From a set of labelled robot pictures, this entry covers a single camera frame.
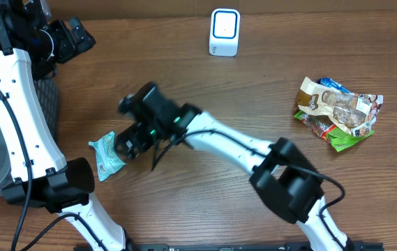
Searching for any light teal snack packet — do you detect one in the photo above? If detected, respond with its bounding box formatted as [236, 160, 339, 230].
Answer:
[89, 131, 126, 182]

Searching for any green snack packet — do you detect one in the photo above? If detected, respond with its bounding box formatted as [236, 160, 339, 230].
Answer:
[294, 111, 375, 152]

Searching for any blue snack bar wrapper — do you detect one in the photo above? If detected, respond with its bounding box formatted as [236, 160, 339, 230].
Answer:
[316, 77, 350, 93]

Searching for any beige brown cookie bag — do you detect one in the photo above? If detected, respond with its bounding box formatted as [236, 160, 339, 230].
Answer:
[297, 77, 384, 137]

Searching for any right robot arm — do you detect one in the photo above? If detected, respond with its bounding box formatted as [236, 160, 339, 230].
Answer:
[114, 82, 354, 250]

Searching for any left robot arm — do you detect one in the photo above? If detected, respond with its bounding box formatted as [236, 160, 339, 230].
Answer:
[0, 1, 130, 250]

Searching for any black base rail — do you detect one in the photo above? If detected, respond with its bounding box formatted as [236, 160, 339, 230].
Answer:
[74, 242, 384, 251]

